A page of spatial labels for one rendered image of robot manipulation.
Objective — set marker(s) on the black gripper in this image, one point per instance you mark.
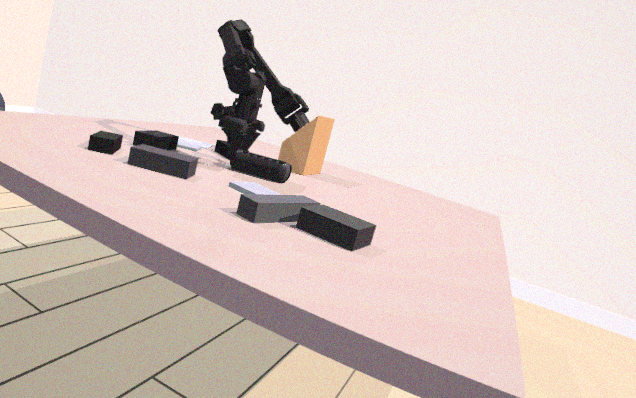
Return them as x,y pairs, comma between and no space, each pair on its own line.
241,130

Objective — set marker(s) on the dark grey controller unit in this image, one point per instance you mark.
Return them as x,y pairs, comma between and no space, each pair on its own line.
261,166

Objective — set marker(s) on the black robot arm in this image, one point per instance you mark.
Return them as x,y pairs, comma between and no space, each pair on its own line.
241,56

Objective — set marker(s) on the light grey flat rectangular panel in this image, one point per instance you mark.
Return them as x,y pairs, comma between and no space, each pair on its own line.
189,146

